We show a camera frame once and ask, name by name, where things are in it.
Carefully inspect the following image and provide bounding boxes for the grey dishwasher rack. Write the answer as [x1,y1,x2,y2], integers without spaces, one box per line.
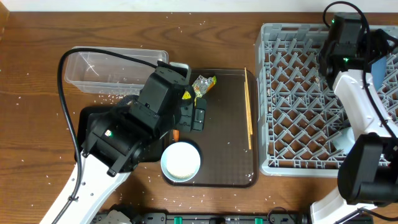
[255,23,397,178]

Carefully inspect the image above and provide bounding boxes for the dark blue plate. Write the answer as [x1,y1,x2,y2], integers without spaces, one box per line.
[371,57,387,91]

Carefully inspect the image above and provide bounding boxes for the yellow green snack wrapper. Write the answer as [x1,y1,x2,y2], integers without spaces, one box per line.
[181,75,217,106]

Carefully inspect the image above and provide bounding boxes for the brown serving tray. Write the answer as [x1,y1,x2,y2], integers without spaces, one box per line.
[180,69,258,188]

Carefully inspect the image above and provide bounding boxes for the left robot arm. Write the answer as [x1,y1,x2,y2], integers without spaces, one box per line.
[41,61,206,223]

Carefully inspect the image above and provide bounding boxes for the clear plastic bin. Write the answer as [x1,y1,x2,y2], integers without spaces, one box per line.
[64,52,154,95]

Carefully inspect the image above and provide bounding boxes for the black plastic tray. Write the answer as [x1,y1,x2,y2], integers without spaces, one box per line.
[76,105,164,162]

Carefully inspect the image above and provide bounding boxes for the light blue cup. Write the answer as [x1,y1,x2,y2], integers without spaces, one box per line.
[332,127,356,154]

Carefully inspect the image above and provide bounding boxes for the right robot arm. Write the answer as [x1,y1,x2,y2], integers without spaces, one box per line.
[310,12,397,223]

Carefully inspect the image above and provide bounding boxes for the orange carrot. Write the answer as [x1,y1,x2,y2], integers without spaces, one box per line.
[172,129,180,142]

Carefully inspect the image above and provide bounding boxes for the light blue rice bowl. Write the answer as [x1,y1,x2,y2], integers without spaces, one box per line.
[160,140,202,183]

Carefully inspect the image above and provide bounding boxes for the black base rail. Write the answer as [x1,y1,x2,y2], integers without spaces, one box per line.
[91,204,310,224]

